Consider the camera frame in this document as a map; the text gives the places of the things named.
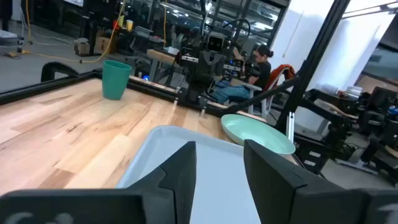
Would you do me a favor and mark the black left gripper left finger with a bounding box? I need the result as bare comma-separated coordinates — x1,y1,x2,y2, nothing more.
126,141,198,224

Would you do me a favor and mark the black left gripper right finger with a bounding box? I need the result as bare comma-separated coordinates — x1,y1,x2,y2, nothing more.
243,139,369,224

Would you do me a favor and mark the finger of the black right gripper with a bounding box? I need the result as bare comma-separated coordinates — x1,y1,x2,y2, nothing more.
212,60,227,77
198,60,213,77

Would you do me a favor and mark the mint green plate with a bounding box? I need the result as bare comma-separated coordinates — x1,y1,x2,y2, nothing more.
221,113,296,156

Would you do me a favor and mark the green plastic cup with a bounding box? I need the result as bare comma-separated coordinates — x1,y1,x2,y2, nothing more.
101,60,132,101

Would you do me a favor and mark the grey plastic tray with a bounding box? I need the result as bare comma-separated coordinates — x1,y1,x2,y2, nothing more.
115,124,262,224

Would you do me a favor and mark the wooden workbench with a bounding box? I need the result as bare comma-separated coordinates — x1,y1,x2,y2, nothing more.
146,49,178,82

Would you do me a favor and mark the person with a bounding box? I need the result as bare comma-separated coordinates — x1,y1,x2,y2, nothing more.
214,44,274,105

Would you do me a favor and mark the white chair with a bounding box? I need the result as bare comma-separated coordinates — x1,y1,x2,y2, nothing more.
247,83,275,119

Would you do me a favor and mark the orange jacket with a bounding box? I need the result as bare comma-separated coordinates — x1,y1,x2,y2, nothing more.
264,63,296,91

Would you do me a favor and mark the cardboard box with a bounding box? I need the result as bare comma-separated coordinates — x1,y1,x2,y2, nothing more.
94,36,113,54

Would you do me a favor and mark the black robot workstation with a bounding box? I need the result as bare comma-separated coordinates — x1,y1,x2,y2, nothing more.
295,86,398,187

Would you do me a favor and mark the yellow cable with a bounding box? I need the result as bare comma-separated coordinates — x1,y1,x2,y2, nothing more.
7,0,127,65

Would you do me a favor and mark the black aluminium table frame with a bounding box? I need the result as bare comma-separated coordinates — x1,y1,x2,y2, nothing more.
0,0,351,134

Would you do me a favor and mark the black cable loop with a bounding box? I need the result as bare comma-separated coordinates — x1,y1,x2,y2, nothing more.
40,61,79,83

